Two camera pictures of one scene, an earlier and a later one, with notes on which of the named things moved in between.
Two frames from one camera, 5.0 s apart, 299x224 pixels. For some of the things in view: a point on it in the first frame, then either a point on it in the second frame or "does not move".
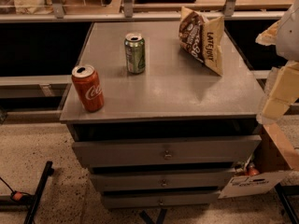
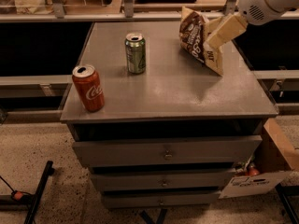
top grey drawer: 123,150 does not move
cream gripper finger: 281,92 -> 231,27
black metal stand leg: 48,172 does not move
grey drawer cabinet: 171,136 does not move
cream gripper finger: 269,36 -> 213,24
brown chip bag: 203,38 does not move
